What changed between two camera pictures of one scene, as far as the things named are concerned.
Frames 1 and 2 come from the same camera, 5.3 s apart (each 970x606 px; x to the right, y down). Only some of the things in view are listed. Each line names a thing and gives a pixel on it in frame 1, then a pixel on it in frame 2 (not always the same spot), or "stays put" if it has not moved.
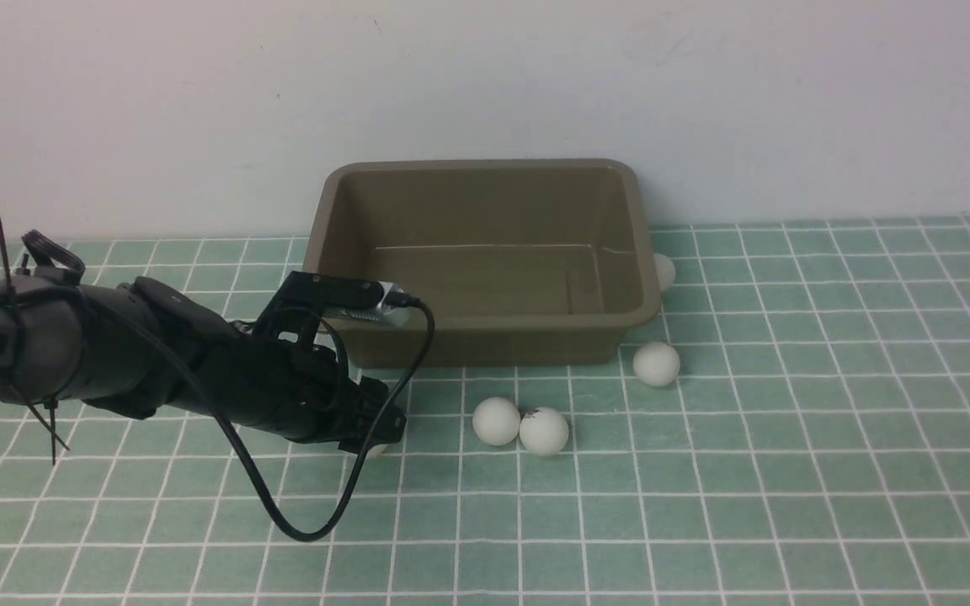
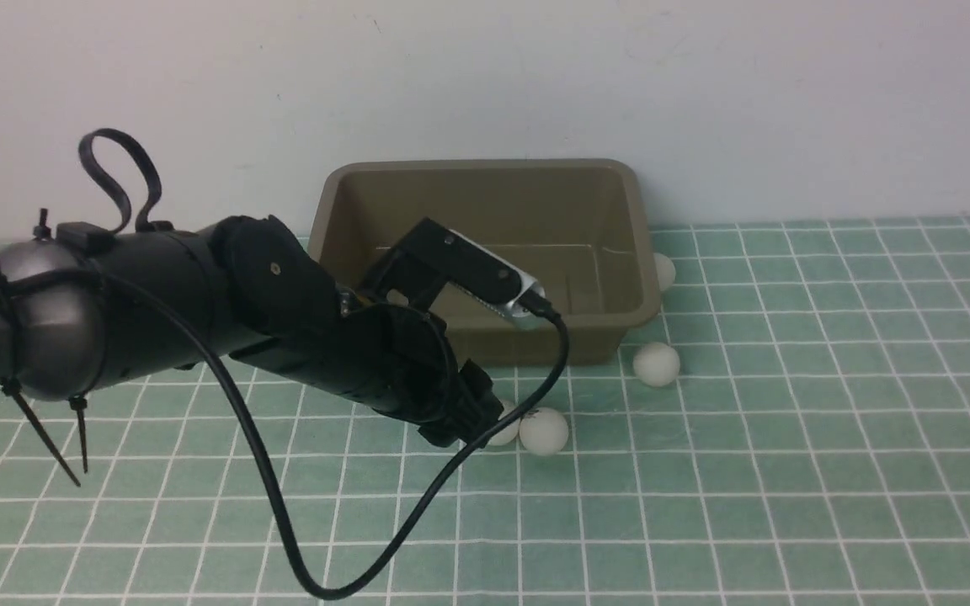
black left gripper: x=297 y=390 to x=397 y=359
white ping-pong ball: x=496 y=421 stays put
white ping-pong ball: x=656 y=364 stays put
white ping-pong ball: x=665 y=271 stays put
